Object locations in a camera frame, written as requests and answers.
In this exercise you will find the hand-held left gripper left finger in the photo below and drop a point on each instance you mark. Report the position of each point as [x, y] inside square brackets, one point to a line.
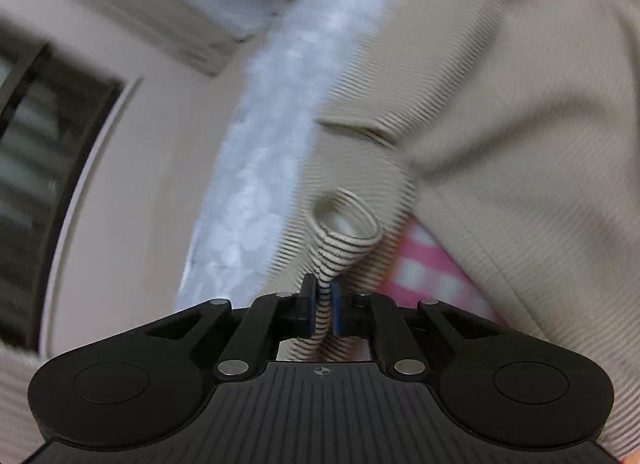
[312, 306]

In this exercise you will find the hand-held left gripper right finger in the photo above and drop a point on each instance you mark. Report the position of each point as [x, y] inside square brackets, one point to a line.
[336, 308]

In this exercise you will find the beige striped knit garment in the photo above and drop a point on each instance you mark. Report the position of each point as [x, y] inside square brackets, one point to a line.
[500, 118]

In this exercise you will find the white quilted bed cover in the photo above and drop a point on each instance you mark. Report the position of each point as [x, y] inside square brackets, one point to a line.
[260, 168]

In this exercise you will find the dark window with railing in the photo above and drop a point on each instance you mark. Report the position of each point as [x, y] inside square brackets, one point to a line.
[45, 168]

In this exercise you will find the beige pleated curtain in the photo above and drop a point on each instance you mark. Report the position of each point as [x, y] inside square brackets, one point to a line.
[15, 404]
[125, 18]

